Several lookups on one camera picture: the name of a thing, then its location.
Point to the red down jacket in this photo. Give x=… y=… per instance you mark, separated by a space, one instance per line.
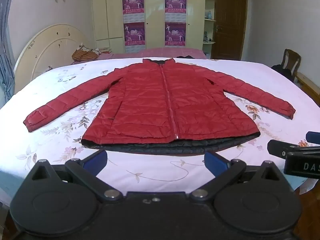
x=150 y=100

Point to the wooden furniture frame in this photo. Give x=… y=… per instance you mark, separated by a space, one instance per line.
x=308 y=83

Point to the wooden chair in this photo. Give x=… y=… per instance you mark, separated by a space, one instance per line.
x=291 y=58

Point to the cream corner shelf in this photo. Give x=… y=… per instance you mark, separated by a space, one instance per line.
x=209 y=43

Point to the brown wooden door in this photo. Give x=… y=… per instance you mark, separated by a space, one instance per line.
x=231 y=22

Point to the blue figurine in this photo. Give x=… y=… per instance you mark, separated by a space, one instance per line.
x=209 y=14

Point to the dark cloth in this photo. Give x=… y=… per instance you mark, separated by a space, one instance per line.
x=185 y=56

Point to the cream wardrobe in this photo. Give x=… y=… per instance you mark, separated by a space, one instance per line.
x=155 y=17

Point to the brown woven bag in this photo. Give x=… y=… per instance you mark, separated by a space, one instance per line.
x=83 y=54

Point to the cream round headboard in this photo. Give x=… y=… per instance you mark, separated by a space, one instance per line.
x=50 y=47

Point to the pale folded cloth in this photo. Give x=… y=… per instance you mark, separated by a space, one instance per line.
x=105 y=50

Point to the pink checked blanket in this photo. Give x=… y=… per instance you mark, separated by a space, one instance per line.
x=150 y=52

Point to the blue curtain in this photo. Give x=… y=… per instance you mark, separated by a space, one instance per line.
x=5 y=55

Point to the purple wall poster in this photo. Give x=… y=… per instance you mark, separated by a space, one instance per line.
x=133 y=2
x=175 y=2
x=175 y=33
x=134 y=33

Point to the white floral bed sheet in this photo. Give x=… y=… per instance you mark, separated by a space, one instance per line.
x=62 y=80

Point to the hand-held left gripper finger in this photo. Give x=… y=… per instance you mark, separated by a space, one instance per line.
x=216 y=162

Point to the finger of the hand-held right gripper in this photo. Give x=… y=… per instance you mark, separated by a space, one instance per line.
x=313 y=138
x=287 y=150

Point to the black bag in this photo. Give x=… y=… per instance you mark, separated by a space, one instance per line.
x=282 y=72

